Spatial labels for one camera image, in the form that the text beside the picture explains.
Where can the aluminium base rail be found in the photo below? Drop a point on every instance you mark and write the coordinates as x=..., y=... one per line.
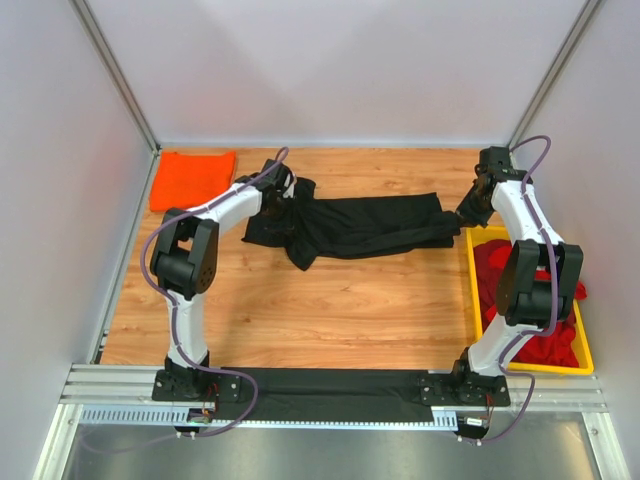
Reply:
x=121, y=395

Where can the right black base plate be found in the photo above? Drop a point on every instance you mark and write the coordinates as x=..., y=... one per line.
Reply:
x=473, y=390

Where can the yellow plastic bin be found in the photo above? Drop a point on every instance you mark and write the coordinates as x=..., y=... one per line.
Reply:
x=478, y=235

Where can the black t-shirt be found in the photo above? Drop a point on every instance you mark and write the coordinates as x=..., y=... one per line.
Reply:
x=352, y=228

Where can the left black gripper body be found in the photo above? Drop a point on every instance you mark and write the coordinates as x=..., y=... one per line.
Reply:
x=273, y=205

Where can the right aluminium frame post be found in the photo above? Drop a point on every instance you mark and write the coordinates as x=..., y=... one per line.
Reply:
x=578, y=29

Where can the folded orange t-shirt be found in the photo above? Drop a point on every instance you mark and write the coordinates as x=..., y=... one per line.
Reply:
x=185, y=181

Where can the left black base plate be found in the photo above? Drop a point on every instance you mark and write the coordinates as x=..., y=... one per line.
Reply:
x=183, y=385

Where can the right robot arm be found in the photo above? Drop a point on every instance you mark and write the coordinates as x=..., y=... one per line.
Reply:
x=538, y=282

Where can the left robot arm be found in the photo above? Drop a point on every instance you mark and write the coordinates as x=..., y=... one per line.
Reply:
x=185, y=247

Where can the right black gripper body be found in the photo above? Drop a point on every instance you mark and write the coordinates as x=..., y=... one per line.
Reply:
x=473, y=210

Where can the red t-shirt in bin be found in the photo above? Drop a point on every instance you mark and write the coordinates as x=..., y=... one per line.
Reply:
x=563, y=349

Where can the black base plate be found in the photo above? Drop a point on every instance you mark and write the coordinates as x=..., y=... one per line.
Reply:
x=473, y=390
x=183, y=385

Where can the aluminium frame post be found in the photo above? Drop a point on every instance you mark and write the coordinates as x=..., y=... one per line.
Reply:
x=578, y=29
x=98, y=39

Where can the left aluminium frame post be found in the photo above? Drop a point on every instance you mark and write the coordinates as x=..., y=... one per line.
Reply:
x=98, y=39

